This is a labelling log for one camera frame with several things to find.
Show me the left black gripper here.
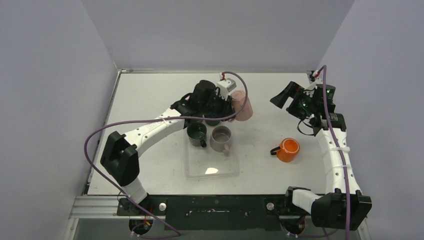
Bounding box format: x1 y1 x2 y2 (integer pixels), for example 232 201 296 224
200 91 235 122

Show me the dark green mug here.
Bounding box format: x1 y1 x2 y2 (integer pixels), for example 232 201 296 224
204 115 221 127

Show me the pale pink faceted mug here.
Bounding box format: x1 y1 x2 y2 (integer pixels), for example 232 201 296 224
229 90 253 122

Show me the lilac mug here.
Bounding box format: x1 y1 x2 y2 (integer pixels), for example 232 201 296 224
209 125 233 157

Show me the grey mug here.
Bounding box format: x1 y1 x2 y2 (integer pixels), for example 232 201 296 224
186 122 207 148

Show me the orange mug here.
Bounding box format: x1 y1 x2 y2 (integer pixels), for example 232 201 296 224
270 138 300 163

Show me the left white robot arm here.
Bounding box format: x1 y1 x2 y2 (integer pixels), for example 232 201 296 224
100 79 237 216

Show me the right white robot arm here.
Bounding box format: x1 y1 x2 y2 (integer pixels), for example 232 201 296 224
270 81 372 231

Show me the clear plastic tray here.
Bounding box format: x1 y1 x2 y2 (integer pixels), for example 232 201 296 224
182 121 240 180

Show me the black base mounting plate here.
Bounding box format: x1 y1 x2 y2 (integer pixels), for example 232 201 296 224
114 193 319 233

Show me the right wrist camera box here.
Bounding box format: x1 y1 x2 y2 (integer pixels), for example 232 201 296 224
305 70 322 97

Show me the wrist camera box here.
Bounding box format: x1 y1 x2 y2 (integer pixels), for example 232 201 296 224
216 78 237 101
305 70 322 97

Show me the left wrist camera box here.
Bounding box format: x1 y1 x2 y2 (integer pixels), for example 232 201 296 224
216 78 237 101

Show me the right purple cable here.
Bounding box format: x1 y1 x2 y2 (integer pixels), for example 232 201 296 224
312 64 352 240

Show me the purple cable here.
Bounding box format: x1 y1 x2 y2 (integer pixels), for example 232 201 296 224
83 71 249 239
312 64 352 240

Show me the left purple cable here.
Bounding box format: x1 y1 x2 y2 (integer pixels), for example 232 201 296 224
83 71 249 239

